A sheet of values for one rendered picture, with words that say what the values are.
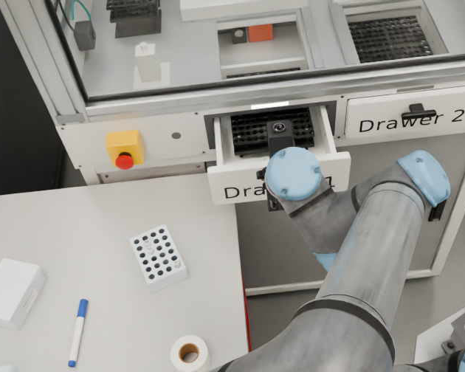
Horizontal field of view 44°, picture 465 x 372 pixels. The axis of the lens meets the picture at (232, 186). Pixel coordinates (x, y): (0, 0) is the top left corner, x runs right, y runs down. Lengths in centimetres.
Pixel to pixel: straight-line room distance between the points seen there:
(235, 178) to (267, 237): 54
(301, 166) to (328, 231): 10
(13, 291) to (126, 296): 22
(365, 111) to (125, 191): 58
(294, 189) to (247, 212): 78
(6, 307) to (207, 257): 41
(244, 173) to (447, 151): 58
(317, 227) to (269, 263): 100
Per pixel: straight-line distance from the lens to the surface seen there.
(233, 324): 115
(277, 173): 79
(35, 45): 117
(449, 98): 133
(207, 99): 122
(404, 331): 201
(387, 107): 130
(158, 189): 136
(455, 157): 155
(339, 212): 80
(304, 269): 186
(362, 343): 48
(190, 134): 130
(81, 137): 132
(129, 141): 127
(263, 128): 125
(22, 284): 125
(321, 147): 130
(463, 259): 218
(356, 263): 57
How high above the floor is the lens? 180
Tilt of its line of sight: 52 degrees down
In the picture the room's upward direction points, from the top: 8 degrees counter-clockwise
